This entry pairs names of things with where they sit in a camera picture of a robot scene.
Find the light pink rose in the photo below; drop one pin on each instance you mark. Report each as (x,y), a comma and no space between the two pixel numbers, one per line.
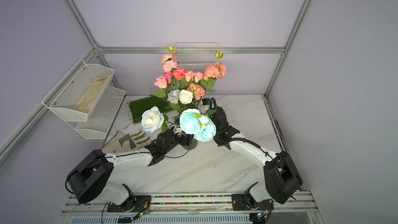
(161,82)

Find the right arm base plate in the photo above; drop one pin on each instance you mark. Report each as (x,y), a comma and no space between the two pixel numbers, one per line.
(254,198)

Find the aluminium front rail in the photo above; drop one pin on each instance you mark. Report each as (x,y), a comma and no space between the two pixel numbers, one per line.
(193,208)

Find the beige cloth in shelf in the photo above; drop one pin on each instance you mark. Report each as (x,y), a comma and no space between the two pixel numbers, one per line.
(87,100)

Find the orange pink peony stem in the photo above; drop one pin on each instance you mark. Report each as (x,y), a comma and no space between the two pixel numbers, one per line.
(213,73)

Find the red rose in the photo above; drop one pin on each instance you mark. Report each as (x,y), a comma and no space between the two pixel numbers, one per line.
(179,74)

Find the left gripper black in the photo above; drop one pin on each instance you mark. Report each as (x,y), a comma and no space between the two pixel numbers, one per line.
(186,139)

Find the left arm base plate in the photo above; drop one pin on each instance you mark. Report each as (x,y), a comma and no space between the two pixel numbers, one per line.
(134,203)

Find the small white rose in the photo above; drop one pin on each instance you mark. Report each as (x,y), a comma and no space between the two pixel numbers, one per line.
(185,97)

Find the mint green peony stem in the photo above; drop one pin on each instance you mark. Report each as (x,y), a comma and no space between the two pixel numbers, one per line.
(192,122)

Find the large white rose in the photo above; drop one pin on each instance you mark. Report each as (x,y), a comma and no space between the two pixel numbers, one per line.
(152,120)

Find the white wire wall basket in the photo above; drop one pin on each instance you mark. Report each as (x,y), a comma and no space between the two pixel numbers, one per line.
(196,56)

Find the pale blue grey rose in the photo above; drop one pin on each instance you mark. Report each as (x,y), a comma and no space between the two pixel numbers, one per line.
(173,96)

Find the white mesh two-tier shelf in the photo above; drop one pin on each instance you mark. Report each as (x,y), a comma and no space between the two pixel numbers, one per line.
(97,123)

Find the beige work glove on table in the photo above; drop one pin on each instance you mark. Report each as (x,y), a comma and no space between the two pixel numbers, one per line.
(121,143)

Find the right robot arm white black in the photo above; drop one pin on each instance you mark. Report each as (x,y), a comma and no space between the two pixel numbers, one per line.
(281,177)

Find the green artificial grass mat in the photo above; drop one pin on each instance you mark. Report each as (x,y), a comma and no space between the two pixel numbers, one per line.
(138,107)

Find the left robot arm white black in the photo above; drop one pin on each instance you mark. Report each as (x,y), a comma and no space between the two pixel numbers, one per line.
(90,180)

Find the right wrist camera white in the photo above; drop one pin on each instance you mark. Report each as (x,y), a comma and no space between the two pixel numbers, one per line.
(205,105)

